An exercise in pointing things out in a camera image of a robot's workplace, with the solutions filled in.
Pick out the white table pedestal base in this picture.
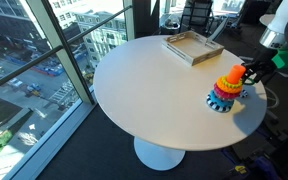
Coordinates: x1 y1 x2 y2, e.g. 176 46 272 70
133 136 187 172

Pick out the black waste bin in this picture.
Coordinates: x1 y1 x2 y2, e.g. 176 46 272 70
159 18 182 36

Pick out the magenta toy ring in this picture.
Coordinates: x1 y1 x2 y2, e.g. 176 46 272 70
213 83 242 101

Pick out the grey window frame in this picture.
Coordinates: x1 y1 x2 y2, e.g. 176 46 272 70
0 0 136 180

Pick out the blue toy ring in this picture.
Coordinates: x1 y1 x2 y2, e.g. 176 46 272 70
207 89 236 109

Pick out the black white striped toy base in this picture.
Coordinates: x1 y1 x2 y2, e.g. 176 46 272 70
205 94 235 114

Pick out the green toy ring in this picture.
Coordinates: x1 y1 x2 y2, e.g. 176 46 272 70
243 76 256 86

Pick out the light wooden tray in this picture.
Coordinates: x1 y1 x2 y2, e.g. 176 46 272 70
161 30 225 67

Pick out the black mesh chair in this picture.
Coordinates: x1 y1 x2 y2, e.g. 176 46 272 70
178 0 215 34

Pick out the orange toy stacking post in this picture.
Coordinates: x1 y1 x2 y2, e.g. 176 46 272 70
225 64 247 85

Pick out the small round white table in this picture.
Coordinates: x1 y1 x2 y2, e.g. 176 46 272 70
259 13 277 28

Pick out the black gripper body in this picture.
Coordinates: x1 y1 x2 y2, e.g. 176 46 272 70
252 47 279 77

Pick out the orange honeycomb toy ring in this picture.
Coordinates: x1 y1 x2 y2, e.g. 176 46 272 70
216 75 244 95

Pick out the yellow label tag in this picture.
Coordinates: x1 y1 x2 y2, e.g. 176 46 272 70
235 165 249 175

